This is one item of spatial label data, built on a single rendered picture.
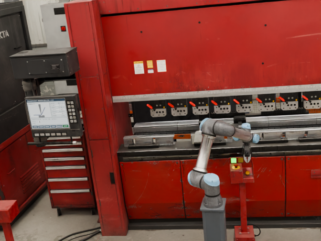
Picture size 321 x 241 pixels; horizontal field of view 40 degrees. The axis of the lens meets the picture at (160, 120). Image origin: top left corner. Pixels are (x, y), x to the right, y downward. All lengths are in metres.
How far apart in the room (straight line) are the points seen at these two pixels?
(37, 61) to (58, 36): 4.91
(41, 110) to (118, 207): 1.29
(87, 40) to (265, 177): 2.05
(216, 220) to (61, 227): 2.07
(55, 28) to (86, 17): 4.73
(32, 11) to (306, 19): 6.24
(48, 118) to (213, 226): 1.61
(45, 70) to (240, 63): 1.68
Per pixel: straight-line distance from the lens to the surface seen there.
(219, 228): 3.50
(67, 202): 5.06
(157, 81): 4.13
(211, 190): 3.36
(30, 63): 3.79
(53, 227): 5.05
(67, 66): 3.67
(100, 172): 4.34
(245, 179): 3.99
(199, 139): 4.06
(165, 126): 4.55
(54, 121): 3.84
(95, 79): 4.02
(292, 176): 4.35
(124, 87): 4.20
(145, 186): 4.43
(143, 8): 4.01
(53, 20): 8.65
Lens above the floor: 2.52
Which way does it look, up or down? 19 degrees down
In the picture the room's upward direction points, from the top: 6 degrees counter-clockwise
